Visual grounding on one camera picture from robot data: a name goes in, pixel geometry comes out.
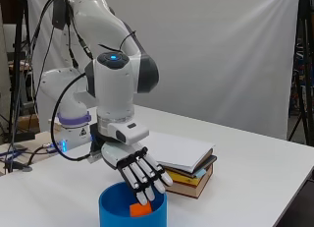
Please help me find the thick beige book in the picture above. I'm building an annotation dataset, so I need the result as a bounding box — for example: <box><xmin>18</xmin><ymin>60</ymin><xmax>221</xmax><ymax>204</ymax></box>
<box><xmin>165</xmin><ymin>163</ymin><xmax>215</xmax><ymax>199</ymax></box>

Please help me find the black stand with pole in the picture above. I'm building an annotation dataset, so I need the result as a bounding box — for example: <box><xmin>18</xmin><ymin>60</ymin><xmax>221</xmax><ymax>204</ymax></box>
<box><xmin>5</xmin><ymin>0</ymin><xmax>34</xmax><ymax>174</ymax></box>

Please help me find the orange cube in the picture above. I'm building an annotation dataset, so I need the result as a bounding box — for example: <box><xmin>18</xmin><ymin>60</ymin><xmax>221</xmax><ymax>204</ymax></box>
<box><xmin>129</xmin><ymin>200</ymin><xmax>154</xmax><ymax>218</ymax></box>

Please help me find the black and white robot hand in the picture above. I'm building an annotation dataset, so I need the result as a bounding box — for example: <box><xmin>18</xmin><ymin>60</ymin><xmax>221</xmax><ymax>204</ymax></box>
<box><xmin>88</xmin><ymin>123</ymin><xmax>174</xmax><ymax>207</ymax></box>

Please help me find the black tripod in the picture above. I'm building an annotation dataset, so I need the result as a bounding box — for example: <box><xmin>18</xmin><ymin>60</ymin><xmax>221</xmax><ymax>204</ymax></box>
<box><xmin>287</xmin><ymin>0</ymin><xmax>314</xmax><ymax>146</ymax></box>

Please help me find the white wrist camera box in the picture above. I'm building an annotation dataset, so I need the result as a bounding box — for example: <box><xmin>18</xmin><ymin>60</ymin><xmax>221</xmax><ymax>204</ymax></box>
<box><xmin>107</xmin><ymin>121</ymin><xmax>150</xmax><ymax>145</ymax></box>

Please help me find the white hanging sheet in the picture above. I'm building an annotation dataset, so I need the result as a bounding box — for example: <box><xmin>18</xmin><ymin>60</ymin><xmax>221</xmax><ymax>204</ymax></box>
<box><xmin>27</xmin><ymin>0</ymin><xmax>300</xmax><ymax>141</ymax></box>

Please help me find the yellow book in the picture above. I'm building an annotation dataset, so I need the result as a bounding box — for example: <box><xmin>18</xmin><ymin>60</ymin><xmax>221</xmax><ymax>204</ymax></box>
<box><xmin>166</xmin><ymin>167</ymin><xmax>208</xmax><ymax>188</ymax></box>

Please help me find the blue round tub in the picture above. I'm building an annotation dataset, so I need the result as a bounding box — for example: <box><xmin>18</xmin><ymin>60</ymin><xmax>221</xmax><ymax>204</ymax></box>
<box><xmin>98</xmin><ymin>181</ymin><xmax>169</xmax><ymax>227</ymax></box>

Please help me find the white flat book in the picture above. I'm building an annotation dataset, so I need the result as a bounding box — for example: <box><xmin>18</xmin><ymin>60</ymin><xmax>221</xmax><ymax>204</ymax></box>
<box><xmin>140</xmin><ymin>131</ymin><xmax>216</xmax><ymax>174</ymax></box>

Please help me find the dark thin book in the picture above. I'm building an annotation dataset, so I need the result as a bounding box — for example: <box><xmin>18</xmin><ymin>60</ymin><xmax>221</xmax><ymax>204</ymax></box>
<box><xmin>165</xmin><ymin>154</ymin><xmax>219</xmax><ymax>180</ymax></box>

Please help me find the brown cardboard box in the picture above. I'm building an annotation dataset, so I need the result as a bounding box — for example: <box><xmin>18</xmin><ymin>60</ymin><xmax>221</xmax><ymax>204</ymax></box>
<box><xmin>17</xmin><ymin>113</ymin><xmax>41</xmax><ymax>134</ymax></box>

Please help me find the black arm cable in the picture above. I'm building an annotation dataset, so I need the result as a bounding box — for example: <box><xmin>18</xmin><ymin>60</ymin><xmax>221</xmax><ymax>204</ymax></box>
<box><xmin>50</xmin><ymin>72</ymin><xmax>100</xmax><ymax>163</ymax></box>

